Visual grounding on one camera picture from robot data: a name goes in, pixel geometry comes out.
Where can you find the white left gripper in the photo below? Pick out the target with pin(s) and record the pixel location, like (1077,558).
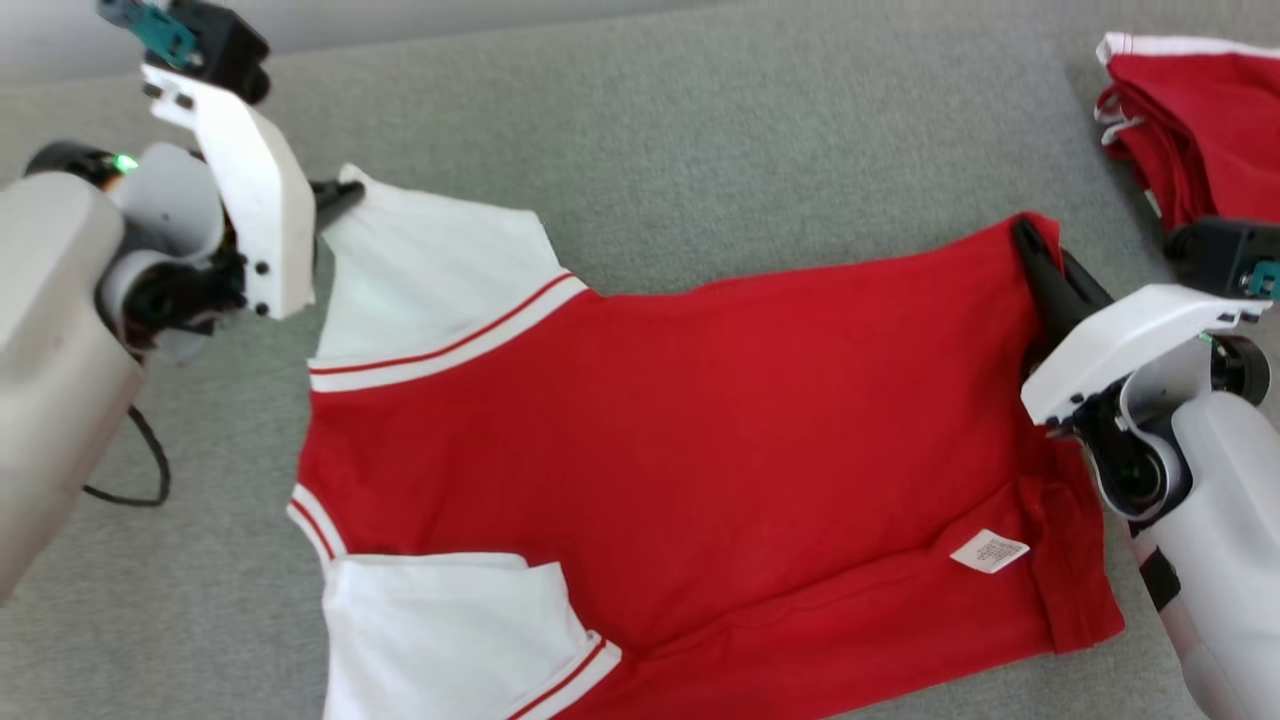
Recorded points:
(265,210)

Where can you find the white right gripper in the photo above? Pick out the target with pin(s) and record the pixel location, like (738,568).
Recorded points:
(1130,335)

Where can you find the red shorts with white stripe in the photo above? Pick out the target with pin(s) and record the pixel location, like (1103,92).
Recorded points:
(1210,130)

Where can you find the red jersey with white sleeves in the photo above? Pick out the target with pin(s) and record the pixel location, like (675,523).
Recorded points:
(700,450)

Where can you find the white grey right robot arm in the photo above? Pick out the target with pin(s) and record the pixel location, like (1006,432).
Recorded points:
(1230,520)

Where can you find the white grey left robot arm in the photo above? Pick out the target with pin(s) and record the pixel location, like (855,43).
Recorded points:
(50,350)

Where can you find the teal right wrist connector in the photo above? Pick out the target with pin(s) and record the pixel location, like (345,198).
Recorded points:
(1265,280)

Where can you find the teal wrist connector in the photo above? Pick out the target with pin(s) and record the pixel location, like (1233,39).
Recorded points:
(155,30)
(1265,280)

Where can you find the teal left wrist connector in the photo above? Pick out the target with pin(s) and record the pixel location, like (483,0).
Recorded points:
(155,30)

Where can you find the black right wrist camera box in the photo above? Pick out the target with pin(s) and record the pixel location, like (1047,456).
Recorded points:
(1215,255)

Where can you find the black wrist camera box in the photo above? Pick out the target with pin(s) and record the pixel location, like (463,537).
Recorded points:
(225,45)
(1215,255)

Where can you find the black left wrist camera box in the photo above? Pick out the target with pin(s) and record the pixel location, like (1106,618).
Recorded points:
(225,45)

